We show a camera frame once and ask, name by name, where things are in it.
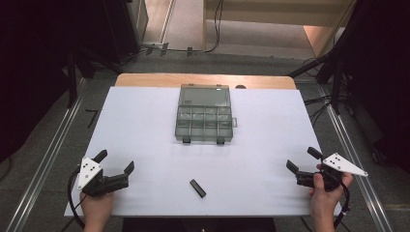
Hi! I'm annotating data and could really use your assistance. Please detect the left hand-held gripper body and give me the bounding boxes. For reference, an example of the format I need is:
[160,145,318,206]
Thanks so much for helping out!
[76,157,131,198]

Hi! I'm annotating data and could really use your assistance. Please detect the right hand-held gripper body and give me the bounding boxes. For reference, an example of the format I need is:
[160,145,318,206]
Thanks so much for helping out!
[295,152,369,193]

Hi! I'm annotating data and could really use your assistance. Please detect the person's left hand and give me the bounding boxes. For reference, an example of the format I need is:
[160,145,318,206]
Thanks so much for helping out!
[79,191,115,223]

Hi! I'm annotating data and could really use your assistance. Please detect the person's right hand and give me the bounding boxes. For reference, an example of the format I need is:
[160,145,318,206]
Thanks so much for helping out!
[308,163,354,212]

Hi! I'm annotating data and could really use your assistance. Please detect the white board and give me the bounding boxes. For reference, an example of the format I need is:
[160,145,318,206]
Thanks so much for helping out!
[63,86,342,218]

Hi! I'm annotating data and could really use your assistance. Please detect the black metal stand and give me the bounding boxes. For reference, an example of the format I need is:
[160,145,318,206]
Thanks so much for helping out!
[66,47,124,109]
[288,47,342,115]

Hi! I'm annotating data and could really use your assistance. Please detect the small black stick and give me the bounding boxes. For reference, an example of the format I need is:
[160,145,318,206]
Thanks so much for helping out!
[189,179,207,198]

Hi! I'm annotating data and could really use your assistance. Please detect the clear plastic organizer box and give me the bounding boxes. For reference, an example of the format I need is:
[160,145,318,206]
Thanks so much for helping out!
[174,83,239,145]

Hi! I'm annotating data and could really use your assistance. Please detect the dark curtain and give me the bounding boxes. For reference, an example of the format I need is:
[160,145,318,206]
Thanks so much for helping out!
[0,0,139,162]
[337,0,410,172]

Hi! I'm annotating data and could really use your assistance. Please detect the light wooden furniture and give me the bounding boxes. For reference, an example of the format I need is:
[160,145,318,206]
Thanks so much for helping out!
[202,0,356,57]

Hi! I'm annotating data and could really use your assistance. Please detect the aluminium floor rail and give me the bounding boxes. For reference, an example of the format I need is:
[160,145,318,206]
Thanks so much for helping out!
[6,76,88,232]
[317,86,395,232]

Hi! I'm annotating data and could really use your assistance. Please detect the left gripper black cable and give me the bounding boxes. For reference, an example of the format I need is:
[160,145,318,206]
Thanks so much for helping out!
[67,167,87,230]

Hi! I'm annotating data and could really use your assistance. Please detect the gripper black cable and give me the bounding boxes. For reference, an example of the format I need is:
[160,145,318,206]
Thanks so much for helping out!
[67,167,87,230]
[333,185,352,230]

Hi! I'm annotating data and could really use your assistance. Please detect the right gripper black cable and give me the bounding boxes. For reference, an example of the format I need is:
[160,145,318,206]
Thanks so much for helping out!
[333,185,352,230]

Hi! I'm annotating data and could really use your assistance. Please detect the black floor cables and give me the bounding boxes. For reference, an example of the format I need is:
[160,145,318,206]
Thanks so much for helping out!
[304,95,351,127]

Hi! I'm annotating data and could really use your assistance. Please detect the black background cable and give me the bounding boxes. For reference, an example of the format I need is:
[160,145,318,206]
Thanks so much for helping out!
[139,0,225,54]

